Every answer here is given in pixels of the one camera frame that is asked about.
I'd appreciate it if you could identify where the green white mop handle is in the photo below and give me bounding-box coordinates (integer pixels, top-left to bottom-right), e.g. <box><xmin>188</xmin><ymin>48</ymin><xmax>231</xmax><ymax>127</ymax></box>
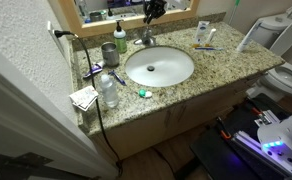
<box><xmin>227</xmin><ymin>0</ymin><xmax>242</xmax><ymax>25</ymax></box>

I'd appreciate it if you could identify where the white door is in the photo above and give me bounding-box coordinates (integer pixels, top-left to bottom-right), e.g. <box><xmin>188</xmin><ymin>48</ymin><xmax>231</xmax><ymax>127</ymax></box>
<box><xmin>0</xmin><ymin>39</ymin><xmax>119</xmax><ymax>180</ymax></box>

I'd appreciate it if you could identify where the white toilet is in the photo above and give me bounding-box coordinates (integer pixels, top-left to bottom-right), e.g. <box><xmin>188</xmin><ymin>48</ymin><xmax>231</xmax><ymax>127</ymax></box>
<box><xmin>245</xmin><ymin>0</ymin><xmax>292</xmax><ymax>102</ymax></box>

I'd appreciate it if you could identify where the small white tube yellow cap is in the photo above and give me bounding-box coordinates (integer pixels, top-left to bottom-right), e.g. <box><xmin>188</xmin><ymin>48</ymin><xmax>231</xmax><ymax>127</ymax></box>
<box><xmin>204</xmin><ymin>28</ymin><xmax>218</xmax><ymax>48</ymax></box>

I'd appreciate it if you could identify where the green soap pump bottle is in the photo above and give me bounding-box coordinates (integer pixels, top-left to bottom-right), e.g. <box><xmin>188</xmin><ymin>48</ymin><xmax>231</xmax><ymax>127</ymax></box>
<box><xmin>113</xmin><ymin>19</ymin><xmax>128</xmax><ymax>54</ymax></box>

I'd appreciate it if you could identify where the black power cable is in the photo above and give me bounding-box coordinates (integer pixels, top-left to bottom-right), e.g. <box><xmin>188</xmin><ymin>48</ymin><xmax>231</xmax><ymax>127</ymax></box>
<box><xmin>54</xmin><ymin>29</ymin><xmax>125</xmax><ymax>178</ymax></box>

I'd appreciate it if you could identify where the blue and white toothbrush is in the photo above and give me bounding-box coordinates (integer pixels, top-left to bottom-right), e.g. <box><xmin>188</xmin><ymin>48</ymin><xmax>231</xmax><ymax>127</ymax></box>
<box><xmin>194</xmin><ymin>46</ymin><xmax>226</xmax><ymax>52</ymax></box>

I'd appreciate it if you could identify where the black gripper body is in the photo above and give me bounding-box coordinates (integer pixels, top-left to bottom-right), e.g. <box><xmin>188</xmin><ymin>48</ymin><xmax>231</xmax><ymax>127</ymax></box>
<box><xmin>143</xmin><ymin>0</ymin><xmax>168</xmax><ymax>15</ymax></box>

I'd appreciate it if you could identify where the wood framed mirror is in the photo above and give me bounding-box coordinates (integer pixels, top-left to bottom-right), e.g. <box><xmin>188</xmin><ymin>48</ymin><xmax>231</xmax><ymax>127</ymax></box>
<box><xmin>57</xmin><ymin>0</ymin><xmax>200</xmax><ymax>38</ymax></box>

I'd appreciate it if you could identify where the black robot cart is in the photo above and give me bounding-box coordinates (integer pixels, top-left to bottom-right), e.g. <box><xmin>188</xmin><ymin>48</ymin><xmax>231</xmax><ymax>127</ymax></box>
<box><xmin>189</xmin><ymin>93</ymin><xmax>292</xmax><ymax>180</ymax></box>

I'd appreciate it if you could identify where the purple toothpaste tube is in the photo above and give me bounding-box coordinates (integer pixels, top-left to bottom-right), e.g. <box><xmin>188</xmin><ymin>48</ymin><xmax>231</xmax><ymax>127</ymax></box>
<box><xmin>82</xmin><ymin>60</ymin><xmax>106</xmax><ymax>80</ymax></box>

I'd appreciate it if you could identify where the steel tumbler cup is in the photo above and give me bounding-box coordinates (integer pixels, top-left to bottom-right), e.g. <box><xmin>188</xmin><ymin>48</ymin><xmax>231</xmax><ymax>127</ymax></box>
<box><xmin>101</xmin><ymin>41</ymin><xmax>121</xmax><ymax>68</ymax></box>

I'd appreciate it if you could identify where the clear plastic bottle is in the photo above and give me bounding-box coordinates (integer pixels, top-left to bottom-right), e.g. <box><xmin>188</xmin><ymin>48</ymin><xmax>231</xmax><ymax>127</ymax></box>
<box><xmin>99</xmin><ymin>73</ymin><xmax>120</xmax><ymax>109</ymax></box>

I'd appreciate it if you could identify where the black orange clamp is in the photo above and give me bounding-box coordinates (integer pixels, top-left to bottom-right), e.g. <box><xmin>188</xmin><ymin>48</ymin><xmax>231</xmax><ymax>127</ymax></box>
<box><xmin>215</xmin><ymin>116</ymin><xmax>234</xmax><ymax>141</ymax></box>
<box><xmin>250</xmin><ymin>106</ymin><xmax>266</xmax><ymax>118</ymax></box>

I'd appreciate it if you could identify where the tall white cream tube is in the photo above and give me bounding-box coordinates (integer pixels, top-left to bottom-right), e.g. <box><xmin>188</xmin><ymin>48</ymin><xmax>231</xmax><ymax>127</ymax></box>
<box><xmin>236</xmin><ymin>22</ymin><xmax>263</xmax><ymax>53</ymax></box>

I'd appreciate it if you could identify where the chrome faucet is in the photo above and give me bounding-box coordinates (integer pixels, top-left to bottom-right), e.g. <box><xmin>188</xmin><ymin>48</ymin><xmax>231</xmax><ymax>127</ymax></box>
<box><xmin>133</xmin><ymin>26</ymin><xmax>158</xmax><ymax>47</ymax></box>

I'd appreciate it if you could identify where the green white lens case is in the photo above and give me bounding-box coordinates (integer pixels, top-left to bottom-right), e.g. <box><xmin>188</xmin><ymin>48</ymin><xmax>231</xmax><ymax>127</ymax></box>
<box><xmin>138</xmin><ymin>88</ymin><xmax>153</xmax><ymax>99</ymax></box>

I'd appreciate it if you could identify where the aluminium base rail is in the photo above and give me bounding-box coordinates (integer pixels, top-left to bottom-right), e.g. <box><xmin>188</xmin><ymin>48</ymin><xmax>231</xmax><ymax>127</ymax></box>
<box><xmin>232</xmin><ymin>109</ymin><xmax>292</xmax><ymax>180</ymax></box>

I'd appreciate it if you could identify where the white oval sink basin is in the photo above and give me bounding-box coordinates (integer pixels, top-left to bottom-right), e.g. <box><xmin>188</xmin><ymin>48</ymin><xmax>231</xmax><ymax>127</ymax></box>
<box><xmin>124</xmin><ymin>45</ymin><xmax>196</xmax><ymax>88</ymax></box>

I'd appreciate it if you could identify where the white paper packet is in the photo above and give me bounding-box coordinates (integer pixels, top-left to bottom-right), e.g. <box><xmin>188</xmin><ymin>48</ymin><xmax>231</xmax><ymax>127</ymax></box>
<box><xmin>68</xmin><ymin>85</ymin><xmax>100</xmax><ymax>112</ymax></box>

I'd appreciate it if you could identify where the beige vanity cabinet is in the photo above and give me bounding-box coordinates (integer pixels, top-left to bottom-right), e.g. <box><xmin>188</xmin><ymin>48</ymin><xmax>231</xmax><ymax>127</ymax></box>
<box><xmin>85</xmin><ymin>71</ymin><xmax>264</xmax><ymax>162</ymax></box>

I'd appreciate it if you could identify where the blue razor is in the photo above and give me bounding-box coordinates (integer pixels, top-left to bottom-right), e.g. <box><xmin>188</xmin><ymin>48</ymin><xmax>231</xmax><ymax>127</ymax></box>
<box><xmin>107</xmin><ymin>69</ymin><xmax>128</xmax><ymax>87</ymax></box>

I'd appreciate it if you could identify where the white wall outlet plate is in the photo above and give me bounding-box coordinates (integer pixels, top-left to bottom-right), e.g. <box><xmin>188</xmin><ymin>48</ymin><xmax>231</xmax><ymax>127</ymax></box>
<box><xmin>46</xmin><ymin>20</ymin><xmax>66</xmax><ymax>52</ymax></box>

